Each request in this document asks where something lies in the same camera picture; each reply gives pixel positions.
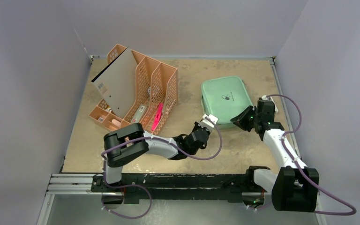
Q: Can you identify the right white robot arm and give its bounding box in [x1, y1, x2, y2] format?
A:
[231, 96, 319, 212]

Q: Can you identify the pink marker pen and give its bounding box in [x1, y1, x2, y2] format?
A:
[151, 103, 164, 131]

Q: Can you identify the black table front rail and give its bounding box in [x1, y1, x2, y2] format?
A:
[48, 172, 319, 206]

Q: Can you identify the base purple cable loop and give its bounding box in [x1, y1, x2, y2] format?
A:
[101, 181, 155, 219]

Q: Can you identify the pink plastic desk organizer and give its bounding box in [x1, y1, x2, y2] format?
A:
[89, 50, 178, 135]

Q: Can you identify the grey folder board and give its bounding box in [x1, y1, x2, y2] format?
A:
[91, 45, 138, 118]

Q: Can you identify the mint green storage case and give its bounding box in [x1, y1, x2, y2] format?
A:
[201, 76, 253, 129]

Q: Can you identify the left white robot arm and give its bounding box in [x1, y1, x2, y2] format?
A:
[102, 120, 214, 192]

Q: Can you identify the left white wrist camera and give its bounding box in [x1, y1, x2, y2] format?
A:
[199, 114, 218, 131]

